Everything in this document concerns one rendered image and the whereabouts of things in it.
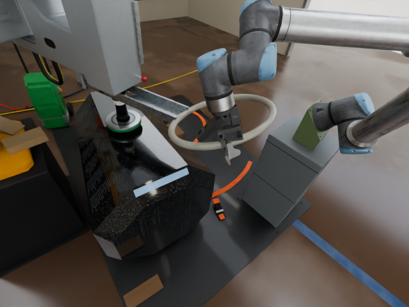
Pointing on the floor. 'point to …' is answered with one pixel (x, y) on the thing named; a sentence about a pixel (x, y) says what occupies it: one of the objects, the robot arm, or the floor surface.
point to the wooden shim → (143, 292)
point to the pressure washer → (47, 98)
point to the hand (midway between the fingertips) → (226, 158)
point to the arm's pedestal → (286, 171)
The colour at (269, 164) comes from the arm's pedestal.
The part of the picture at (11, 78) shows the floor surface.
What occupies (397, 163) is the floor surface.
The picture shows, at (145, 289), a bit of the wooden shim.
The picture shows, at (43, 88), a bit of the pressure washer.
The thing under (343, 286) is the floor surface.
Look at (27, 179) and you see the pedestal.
